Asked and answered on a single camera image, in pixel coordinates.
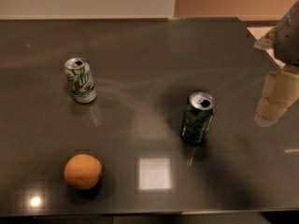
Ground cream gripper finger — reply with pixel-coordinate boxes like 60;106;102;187
254;64;299;127
253;27;276;50

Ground white 7up soda can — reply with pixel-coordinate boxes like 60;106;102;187
64;57;96;104

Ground dark green soda can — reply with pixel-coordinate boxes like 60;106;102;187
180;91;216;145

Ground orange fruit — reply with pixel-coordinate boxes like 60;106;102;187
64;154;102;190

